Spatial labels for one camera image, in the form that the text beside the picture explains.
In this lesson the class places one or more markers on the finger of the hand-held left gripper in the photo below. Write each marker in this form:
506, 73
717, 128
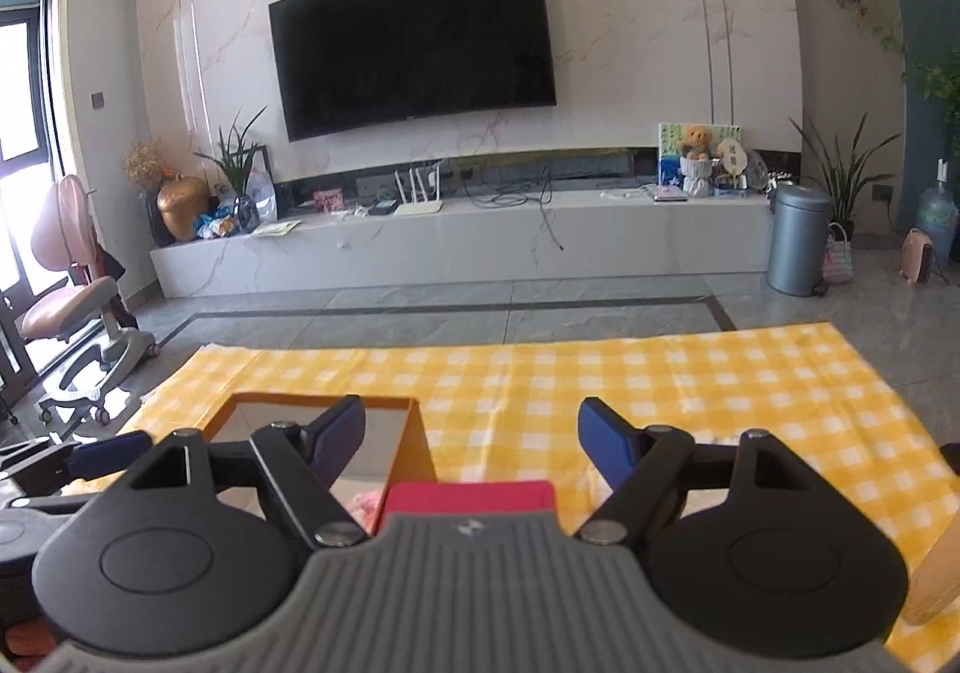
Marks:
112, 452

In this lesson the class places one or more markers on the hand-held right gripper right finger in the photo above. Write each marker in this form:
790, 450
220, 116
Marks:
604, 440

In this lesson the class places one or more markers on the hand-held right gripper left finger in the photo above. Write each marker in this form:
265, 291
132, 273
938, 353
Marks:
337, 444

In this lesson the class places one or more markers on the orange cardboard box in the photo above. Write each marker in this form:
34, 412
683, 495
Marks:
409, 448

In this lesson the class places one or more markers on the yellow checked tablecloth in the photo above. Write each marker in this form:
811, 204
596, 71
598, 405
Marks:
675, 388

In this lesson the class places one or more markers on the red box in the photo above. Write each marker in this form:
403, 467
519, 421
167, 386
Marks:
465, 497

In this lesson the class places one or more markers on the pink desk chair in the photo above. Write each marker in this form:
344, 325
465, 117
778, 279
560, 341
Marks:
67, 302

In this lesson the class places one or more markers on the paper sheets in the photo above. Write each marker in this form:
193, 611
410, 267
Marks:
276, 227

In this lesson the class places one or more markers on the white marble television cabinet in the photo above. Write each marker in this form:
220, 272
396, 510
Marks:
465, 245

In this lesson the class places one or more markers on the pink photo card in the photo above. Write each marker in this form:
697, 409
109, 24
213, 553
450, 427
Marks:
328, 201

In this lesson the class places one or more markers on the blue orange snack packet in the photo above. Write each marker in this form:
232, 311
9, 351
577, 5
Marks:
217, 224

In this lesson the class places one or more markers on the white router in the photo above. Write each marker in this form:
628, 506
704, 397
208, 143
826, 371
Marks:
418, 204

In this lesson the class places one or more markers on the gold vase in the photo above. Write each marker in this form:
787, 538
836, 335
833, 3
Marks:
182, 208

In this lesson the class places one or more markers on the pink flat device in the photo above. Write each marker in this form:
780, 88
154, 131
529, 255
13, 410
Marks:
670, 195

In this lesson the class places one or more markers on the clear plastic jug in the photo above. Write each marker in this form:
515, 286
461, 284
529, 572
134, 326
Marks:
262, 193

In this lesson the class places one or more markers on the grey blue trash can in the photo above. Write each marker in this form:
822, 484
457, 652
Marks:
799, 245

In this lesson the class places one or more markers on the dried flower bunch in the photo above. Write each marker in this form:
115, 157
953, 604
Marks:
145, 163

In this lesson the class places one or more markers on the woven basket bag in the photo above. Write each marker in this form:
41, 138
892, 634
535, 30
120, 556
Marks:
838, 260

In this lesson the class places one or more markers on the green blue painting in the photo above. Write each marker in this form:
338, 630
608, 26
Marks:
669, 152

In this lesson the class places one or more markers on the green plant in glass vase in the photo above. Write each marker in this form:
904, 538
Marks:
236, 163

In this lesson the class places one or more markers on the teddy bear bouquet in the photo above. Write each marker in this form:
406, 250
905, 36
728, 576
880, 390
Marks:
696, 152

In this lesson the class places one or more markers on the round paper fan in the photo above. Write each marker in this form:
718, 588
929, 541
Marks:
729, 156

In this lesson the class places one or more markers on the decorative plate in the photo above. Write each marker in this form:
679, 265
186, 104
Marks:
757, 169

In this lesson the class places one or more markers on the glass balcony door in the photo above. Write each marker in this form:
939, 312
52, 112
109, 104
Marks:
26, 118

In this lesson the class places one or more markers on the potted snake plant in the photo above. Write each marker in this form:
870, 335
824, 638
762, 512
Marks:
844, 178

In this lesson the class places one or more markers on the milk tea plastic cup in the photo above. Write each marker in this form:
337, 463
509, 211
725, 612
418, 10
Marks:
937, 583

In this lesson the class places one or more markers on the pink space heater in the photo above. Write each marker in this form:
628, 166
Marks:
919, 257

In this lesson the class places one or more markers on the blue water dispenser bottle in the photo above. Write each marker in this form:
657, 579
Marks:
939, 215

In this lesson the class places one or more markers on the black flat screen television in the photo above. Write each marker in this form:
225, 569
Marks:
412, 43

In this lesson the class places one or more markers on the leafy pothos plant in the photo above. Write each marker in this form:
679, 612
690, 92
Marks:
941, 81

